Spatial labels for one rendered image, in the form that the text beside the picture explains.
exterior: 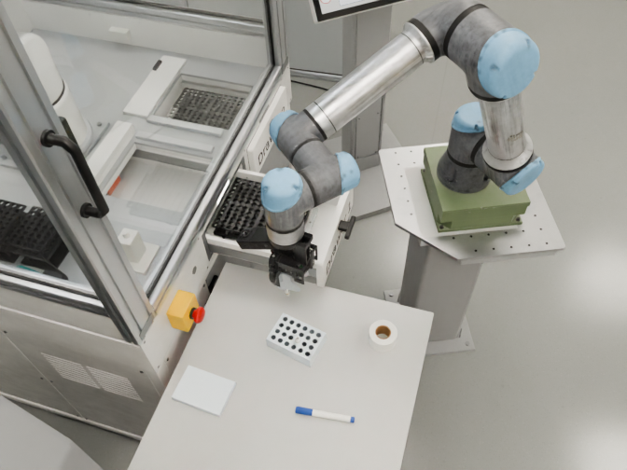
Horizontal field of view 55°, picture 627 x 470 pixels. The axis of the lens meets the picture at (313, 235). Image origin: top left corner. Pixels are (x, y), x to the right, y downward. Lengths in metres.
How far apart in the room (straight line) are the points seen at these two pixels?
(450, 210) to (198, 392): 0.80
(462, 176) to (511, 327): 0.98
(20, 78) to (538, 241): 1.36
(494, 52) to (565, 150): 2.06
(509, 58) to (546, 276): 1.63
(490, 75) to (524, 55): 0.07
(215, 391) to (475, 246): 0.80
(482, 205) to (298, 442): 0.79
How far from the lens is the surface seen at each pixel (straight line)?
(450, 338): 2.40
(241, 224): 1.58
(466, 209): 1.68
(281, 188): 1.07
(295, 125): 1.20
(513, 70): 1.19
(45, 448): 0.69
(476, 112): 1.60
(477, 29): 1.20
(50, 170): 0.99
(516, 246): 1.76
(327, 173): 1.12
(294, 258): 1.23
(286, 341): 1.50
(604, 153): 3.25
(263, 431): 1.45
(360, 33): 2.35
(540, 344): 2.51
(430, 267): 1.93
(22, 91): 0.91
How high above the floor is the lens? 2.13
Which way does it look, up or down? 53 degrees down
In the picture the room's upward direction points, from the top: 3 degrees counter-clockwise
